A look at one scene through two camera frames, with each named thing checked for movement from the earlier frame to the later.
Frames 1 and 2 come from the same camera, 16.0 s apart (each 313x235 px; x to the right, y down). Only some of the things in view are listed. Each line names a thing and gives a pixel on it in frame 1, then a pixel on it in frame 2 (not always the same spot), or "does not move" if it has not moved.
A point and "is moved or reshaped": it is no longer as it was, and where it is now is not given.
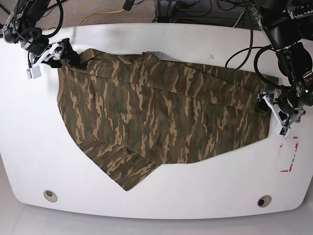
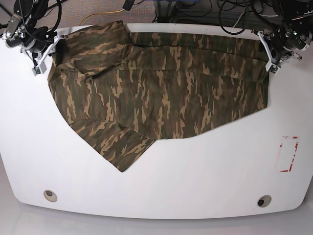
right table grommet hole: x=264 y=200 does not move
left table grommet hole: x=50 y=196 does not move
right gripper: x=288 y=101 → x=279 y=38
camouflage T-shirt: x=128 y=113 is moved or reshaped
